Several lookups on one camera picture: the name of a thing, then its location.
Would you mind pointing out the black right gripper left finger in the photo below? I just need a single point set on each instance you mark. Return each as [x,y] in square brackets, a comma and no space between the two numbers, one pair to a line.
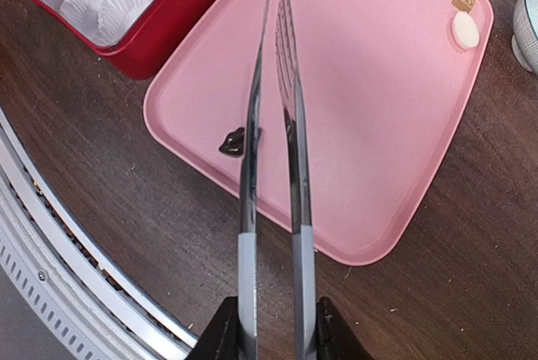
[219,340]

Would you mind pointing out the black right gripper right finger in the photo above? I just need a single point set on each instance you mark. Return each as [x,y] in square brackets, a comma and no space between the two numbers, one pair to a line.
[335,339]

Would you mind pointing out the dark chocolate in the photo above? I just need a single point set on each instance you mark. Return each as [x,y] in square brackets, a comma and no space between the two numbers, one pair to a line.
[234,143]

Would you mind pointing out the white oval chocolate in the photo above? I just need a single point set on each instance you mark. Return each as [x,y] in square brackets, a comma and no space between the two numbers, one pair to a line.
[465,31]

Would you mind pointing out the brown square chocolate top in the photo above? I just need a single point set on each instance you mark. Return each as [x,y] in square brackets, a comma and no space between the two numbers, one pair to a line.
[465,6]

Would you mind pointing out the pink plastic tray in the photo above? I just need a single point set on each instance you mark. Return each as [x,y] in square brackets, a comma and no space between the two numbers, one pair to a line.
[384,86]

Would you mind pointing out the red tin box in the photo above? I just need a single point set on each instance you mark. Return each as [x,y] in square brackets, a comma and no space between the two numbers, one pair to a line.
[148,44]

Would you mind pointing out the light blue ceramic bowl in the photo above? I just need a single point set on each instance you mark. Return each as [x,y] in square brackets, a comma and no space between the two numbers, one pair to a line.
[524,38]

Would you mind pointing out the aluminium front rail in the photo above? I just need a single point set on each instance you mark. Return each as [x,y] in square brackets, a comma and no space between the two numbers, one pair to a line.
[81,295]

